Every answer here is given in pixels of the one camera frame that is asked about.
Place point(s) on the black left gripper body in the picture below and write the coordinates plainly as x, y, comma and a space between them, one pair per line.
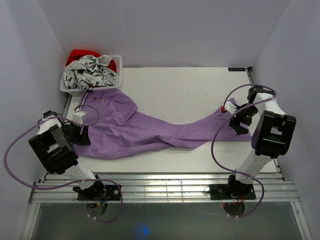
72, 132

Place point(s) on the black white printed garment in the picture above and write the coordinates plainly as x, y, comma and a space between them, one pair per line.
90, 72

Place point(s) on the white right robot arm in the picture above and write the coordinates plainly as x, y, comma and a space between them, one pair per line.
271, 138

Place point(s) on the dark table label sticker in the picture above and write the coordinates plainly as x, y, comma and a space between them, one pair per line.
236, 69

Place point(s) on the red garment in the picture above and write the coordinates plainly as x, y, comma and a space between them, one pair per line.
76, 54

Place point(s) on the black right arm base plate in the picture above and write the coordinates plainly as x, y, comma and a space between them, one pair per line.
227, 192

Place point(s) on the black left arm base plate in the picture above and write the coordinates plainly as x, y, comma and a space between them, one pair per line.
98, 193

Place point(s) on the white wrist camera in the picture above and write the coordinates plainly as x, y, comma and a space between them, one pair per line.
228, 107
79, 117

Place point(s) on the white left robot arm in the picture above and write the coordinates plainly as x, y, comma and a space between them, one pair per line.
54, 147

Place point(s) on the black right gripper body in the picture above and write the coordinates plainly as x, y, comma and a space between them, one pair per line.
244, 116

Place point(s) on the white plastic laundry basket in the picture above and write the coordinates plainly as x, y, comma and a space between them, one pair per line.
79, 92

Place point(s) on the purple trousers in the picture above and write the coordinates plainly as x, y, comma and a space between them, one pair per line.
123, 131

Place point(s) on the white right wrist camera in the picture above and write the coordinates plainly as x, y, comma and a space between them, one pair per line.
228, 107

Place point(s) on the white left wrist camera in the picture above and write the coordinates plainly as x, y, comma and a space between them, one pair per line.
79, 117

